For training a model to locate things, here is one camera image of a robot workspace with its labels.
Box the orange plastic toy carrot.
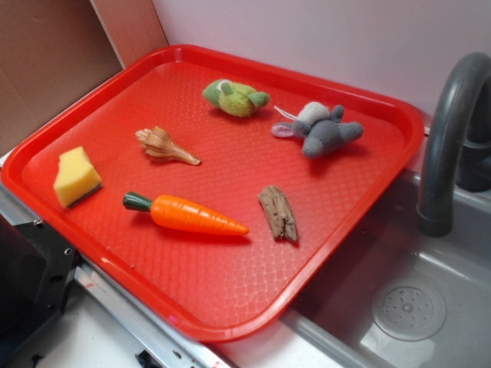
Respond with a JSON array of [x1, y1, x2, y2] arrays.
[[123, 192, 249, 236]]

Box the red plastic tray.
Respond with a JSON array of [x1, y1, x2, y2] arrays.
[[1, 45, 423, 342]]

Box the brown driftwood piece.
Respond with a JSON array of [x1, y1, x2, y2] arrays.
[[257, 185, 298, 244]]

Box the green plush toy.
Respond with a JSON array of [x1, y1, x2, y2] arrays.
[[202, 79, 271, 118]]

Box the grey plush mouse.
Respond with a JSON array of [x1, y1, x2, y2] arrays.
[[271, 101, 364, 159]]

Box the brown striped seashell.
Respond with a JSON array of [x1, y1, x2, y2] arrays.
[[135, 126, 201, 166]]

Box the yellow sponge piece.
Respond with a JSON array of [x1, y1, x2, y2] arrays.
[[53, 146, 102, 208]]

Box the grey plastic sink basin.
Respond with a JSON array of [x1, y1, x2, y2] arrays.
[[282, 168, 491, 368]]

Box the grey toy faucet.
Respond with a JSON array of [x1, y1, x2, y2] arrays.
[[417, 52, 490, 237]]

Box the brown cardboard panel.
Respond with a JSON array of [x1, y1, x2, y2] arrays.
[[1, 1, 168, 154]]

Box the black metal bracket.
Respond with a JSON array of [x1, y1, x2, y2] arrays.
[[0, 214, 81, 339]]

